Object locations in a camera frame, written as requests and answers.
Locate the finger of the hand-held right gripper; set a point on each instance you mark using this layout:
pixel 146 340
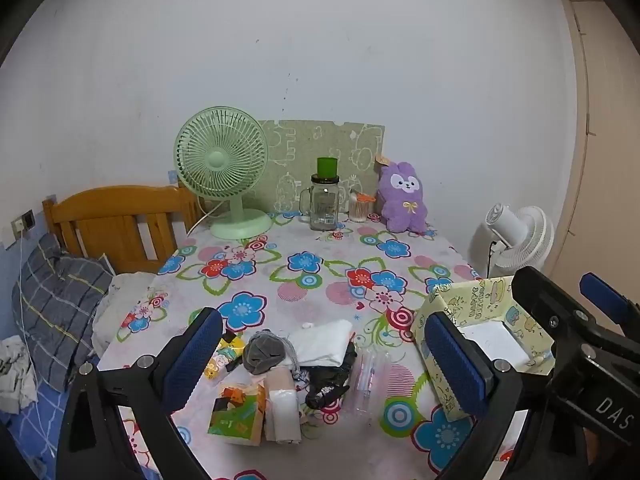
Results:
pixel 545 305
pixel 607 297

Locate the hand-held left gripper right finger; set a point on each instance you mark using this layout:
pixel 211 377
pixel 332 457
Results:
pixel 457 365

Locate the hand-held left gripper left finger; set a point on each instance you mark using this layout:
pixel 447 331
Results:
pixel 192 355

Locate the yellow patterned box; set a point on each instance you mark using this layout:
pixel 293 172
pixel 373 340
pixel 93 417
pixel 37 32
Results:
pixel 492 300

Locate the grey sock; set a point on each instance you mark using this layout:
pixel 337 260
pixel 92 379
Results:
pixel 265 352

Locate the orange green tissue pack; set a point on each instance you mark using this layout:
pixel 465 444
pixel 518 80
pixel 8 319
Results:
pixel 235 415

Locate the clear plastic pouch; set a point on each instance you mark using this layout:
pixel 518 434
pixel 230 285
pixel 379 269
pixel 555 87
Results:
pixel 370 380

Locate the peach white tissue pack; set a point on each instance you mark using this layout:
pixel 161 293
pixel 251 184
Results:
pixel 282 405

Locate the black cloth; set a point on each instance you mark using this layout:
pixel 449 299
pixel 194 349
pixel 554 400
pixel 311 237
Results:
pixel 325 390

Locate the white fan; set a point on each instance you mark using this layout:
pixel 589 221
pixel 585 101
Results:
pixel 510 230

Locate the floral tablecloth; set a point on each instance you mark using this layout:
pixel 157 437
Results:
pixel 310 280

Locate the grey plaid pillow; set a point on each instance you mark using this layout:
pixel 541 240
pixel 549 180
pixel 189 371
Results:
pixel 55 300

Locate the wooden headboard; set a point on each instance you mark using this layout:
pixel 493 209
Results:
pixel 115 215

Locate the white printed cloth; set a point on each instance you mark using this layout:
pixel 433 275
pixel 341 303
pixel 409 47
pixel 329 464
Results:
pixel 15 370

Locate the purple plush rabbit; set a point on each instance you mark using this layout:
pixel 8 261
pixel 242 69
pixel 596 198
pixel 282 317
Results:
pixel 404 195

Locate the blue grid bedsheet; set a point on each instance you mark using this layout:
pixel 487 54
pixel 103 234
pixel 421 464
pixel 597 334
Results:
pixel 30 440

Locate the small toothpick jar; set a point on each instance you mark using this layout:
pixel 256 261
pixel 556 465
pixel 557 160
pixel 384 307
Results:
pixel 360 207

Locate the beige door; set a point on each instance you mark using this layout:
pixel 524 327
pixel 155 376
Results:
pixel 610 110

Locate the green desk fan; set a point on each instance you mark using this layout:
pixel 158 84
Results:
pixel 218 160

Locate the glass mug jar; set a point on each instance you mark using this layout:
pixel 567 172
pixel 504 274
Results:
pixel 324 205

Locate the green plastic cup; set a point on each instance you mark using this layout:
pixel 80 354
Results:
pixel 326 167

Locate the green patterned cardboard panel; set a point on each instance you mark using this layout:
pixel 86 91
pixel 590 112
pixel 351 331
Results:
pixel 320 140

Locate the wall socket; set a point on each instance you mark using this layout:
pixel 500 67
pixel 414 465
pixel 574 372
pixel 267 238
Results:
pixel 24 221

